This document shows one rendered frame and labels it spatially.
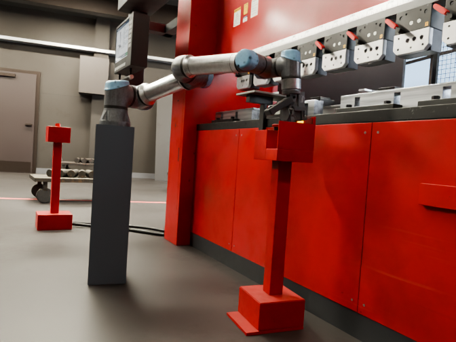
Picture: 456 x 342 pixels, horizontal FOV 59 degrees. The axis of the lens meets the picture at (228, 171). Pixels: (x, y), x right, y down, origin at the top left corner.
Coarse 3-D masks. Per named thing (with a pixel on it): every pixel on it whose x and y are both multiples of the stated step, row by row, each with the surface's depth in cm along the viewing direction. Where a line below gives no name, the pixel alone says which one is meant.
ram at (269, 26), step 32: (224, 0) 281; (288, 0) 216; (320, 0) 194; (352, 0) 176; (384, 0) 161; (416, 0) 149; (224, 32) 279; (256, 32) 243; (288, 32) 215; (320, 32) 193
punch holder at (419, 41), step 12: (408, 12) 151; (420, 12) 147; (432, 12) 143; (408, 24) 151; (420, 24) 147; (432, 24) 144; (396, 36) 155; (408, 36) 150; (420, 36) 146; (432, 36) 144; (396, 48) 155; (408, 48) 150; (420, 48) 146; (432, 48) 145
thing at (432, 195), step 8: (424, 184) 129; (432, 184) 127; (424, 192) 129; (432, 192) 126; (440, 192) 124; (448, 192) 122; (424, 200) 129; (432, 200) 126; (440, 200) 124; (448, 200) 122; (448, 208) 122
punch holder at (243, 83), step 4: (244, 76) 252; (248, 76) 248; (252, 76) 249; (240, 80) 256; (244, 80) 254; (248, 80) 248; (252, 80) 249; (240, 84) 256; (244, 84) 252; (248, 84) 248; (252, 84) 249; (240, 88) 256; (244, 88) 254; (248, 88) 253; (252, 88) 252; (256, 88) 251
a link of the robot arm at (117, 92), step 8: (112, 80) 195; (120, 80) 196; (104, 88) 198; (112, 88) 194; (120, 88) 195; (128, 88) 199; (104, 96) 197; (112, 96) 194; (120, 96) 195; (128, 96) 199; (104, 104) 197; (112, 104) 194; (120, 104) 196; (128, 104) 202
